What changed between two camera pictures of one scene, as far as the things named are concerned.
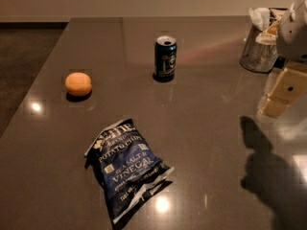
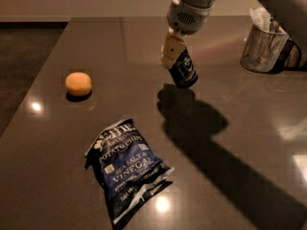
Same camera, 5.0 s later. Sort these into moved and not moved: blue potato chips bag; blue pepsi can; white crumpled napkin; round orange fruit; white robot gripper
Moved: blue pepsi can; white robot gripper
Not moved: blue potato chips bag; white crumpled napkin; round orange fruit
